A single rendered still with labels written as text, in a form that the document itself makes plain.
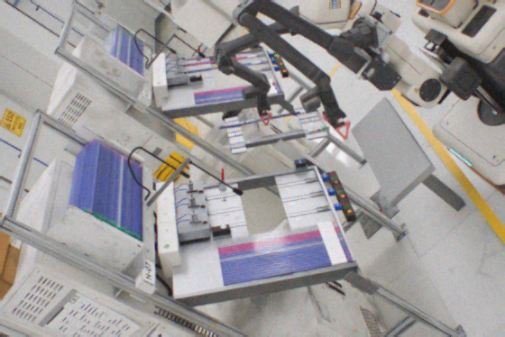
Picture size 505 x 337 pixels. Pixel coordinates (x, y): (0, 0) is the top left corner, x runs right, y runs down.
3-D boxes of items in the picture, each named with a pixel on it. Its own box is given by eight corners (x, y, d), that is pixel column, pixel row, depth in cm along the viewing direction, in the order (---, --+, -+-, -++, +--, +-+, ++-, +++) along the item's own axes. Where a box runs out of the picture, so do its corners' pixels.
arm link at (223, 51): (213, 61, 252) (206, 42, 256) (221, 75, 265) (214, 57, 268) (311, 21, 249) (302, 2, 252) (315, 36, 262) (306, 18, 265)
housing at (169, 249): (178, 204, 284) (172, 179, 276) (184, 276, 243) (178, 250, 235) (160, 206, 283) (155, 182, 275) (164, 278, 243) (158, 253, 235)
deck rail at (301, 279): (355, 273, 234) (356, 261, 230) (357, 277, 232) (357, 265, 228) (176, 305, 228) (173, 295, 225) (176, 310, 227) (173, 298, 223)
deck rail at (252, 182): (316, 176, 289) (315, 165, 286) (316, 177, 288) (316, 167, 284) (169, 201, 284) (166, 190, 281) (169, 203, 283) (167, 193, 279)
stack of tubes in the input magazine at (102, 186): (142, 166, 267) (91, 135, 255) (142, 240, 225) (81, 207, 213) (126, 185, 271) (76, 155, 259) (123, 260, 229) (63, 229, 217)
